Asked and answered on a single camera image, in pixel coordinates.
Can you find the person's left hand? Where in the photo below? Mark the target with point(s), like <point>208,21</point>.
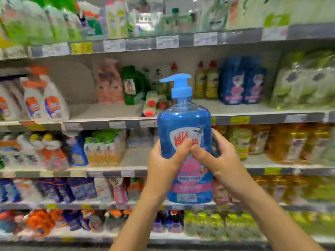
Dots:
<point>162,177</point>

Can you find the person's right hand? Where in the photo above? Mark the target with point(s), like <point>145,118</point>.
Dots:
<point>230,172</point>

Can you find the row of lime green packets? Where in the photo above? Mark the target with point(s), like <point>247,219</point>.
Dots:
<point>222,224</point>

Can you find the blue pump cleaner bottle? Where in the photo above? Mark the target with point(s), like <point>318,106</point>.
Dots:
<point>183,122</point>
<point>255,83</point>

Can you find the row of white green-capped bottles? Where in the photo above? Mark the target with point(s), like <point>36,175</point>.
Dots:
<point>104,149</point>

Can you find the slim white red-capped bottle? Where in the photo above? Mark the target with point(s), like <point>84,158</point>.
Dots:
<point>150,104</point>

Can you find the blue spray bottle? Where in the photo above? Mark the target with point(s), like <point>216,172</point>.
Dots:
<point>77,151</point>

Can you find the dark blue-pump cleaner bottle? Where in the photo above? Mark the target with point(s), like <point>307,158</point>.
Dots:
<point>232,83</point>

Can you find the dark green cleaner bottle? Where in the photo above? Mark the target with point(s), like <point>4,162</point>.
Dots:
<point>133,83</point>

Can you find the pink cleaner bottle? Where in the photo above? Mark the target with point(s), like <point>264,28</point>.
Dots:
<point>116,83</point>
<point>103,83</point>

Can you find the lime green dish soap bottle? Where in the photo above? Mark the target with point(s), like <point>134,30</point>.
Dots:
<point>322,81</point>
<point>290,83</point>

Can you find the yellow-capped pink-label cleaner bottle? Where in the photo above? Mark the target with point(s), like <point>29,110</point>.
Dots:
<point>56,154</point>
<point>37,154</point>

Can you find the cluster of orange trigger sprayers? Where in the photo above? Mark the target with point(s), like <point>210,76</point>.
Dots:
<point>39,222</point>

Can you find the white orange-trigger spray bottle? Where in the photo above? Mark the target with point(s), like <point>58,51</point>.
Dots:
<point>34,104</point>
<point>55,102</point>

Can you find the large green white cleaner pouch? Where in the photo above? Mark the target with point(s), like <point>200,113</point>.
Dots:
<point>146,18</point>

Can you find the white red-capped cleaner bottle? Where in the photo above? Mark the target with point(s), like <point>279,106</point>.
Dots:
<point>122,18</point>
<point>111,21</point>

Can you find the white blue-collar spray bottle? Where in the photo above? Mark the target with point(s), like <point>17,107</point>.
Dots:
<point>8,104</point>

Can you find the row of green pump bottles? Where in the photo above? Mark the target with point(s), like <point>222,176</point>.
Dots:
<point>36,21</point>

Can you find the person's right forearm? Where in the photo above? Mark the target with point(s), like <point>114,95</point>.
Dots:
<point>280,222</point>

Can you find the person's left forearm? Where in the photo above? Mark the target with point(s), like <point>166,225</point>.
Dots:
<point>138,224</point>

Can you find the white price tag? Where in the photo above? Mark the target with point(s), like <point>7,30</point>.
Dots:
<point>275,33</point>
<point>205,39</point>
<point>167,41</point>
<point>114,45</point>
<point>55,49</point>

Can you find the yellow price tag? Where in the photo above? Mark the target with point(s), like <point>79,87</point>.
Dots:
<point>81,48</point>

